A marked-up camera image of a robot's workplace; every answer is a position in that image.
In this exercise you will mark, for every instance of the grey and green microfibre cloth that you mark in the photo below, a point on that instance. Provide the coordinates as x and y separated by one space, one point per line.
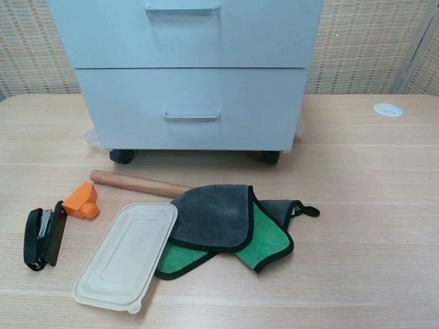
212 216

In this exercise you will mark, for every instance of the black stapler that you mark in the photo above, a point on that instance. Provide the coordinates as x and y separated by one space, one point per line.
34 236

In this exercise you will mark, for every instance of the white three-drawer cabinet body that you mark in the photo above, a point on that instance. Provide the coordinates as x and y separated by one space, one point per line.
205 149

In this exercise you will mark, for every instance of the wooden rolling pin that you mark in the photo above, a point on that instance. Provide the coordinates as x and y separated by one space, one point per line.
133 182

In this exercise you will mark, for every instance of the white partition frame post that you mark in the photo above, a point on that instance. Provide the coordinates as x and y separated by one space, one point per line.
413 55

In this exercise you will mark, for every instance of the black caster wheel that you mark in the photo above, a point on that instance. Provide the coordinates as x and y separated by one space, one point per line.
271 158
121 157

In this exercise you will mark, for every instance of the beige pulp lunch box lid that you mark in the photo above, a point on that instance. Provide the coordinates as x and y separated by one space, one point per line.
123 250

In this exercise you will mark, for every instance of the orange plastic block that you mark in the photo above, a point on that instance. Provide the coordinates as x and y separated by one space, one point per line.
80 200

